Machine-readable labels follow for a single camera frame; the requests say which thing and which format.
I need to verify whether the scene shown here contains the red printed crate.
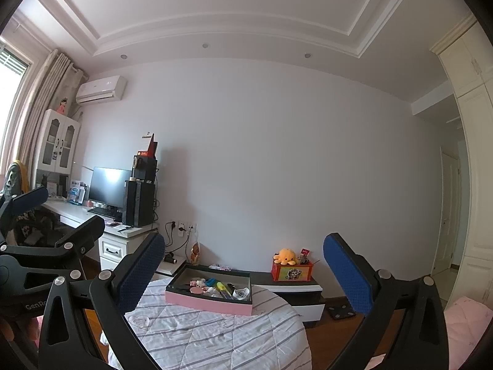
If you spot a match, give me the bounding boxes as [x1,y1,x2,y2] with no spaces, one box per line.
[271,261,313,283]

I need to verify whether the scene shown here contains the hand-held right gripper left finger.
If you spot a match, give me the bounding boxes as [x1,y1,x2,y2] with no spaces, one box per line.
[38,232,166,370]

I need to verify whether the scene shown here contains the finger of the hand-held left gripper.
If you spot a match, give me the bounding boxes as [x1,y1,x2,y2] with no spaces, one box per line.
[0,186,49,240]
[0,215,106,260]

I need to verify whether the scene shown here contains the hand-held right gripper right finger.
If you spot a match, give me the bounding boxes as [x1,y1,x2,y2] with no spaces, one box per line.
[323,232,450,370]

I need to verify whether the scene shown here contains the window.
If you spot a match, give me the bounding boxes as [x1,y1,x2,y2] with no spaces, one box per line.
[0,39,34,155]

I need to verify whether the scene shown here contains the striped white quilt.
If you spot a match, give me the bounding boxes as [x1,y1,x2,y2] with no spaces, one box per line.
[100,277,312,370]

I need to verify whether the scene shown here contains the black computer tower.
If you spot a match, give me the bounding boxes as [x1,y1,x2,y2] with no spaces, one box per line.
[123,180,157,228]

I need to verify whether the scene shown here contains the stack of dark boxes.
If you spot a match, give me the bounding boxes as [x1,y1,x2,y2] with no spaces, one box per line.
[131,133,158,183]

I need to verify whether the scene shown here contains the white air conditioner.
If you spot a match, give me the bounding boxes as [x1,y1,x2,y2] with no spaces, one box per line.
[75,76,128,105]

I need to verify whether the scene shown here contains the white door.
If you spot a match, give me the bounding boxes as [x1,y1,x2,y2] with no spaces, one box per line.
[430,150,461,276]

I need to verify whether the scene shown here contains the white glass-door cabinet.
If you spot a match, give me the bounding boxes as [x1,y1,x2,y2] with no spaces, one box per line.
[33,109,81,200]

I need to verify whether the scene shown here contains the yellow plush octopus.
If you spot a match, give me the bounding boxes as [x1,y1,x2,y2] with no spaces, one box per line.
[273,248,299,266]

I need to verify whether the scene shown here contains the pink box with green rim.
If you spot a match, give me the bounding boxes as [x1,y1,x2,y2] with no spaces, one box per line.
[165,264,253,317]

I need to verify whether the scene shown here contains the black floor scale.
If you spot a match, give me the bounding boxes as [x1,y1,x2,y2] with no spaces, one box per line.
[327,304,357,320]

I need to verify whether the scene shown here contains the person's left hand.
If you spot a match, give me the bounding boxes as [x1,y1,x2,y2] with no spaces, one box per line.
[0,317,18,342]

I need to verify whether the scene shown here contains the pink quilt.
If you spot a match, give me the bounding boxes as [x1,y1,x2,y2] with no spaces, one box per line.
[443,296,493,370]

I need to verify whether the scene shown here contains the wall sockets with cables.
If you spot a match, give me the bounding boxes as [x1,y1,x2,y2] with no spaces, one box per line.
[165,220,198,255]

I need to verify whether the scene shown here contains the blue and white box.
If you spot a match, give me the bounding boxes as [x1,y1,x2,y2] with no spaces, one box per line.
[67,178,88,204]

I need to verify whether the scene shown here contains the low black-top cabinet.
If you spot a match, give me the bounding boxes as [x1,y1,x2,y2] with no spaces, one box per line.
[208,264,324,329]

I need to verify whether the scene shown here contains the black computer monitor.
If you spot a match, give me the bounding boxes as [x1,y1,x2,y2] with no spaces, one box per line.
[89,167,132,211]

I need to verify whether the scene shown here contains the beige curtain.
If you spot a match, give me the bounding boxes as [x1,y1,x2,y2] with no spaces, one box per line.
[0,49,85,170]

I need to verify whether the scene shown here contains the office chair with clothes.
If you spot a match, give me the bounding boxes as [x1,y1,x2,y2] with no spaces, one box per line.
[0,160,62,247]

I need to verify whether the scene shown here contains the small white cabinet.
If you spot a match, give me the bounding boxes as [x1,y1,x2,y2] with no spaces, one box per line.
[152,256,188,278]

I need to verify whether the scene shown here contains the cream wardrobe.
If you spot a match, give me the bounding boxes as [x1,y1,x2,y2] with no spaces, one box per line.
[429,11,493,309]

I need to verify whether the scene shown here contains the white desk with drawers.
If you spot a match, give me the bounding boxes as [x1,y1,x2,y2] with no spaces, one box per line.
[39,198,159,274]

